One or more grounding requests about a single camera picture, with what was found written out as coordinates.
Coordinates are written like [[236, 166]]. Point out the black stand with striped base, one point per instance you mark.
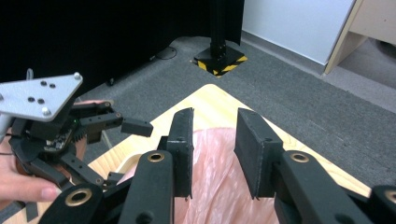
[[219, 59]]

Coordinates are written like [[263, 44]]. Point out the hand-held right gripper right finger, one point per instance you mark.
[[255, 149]]

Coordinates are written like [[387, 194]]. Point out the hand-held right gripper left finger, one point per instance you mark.
[[183, 149]]

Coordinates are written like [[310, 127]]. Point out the beige desk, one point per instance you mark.
[[373, 18]]

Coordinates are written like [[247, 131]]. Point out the pink plastic bag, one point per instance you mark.
[[214, 174]]

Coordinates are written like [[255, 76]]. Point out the black curtain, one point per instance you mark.
[[93, 31]]

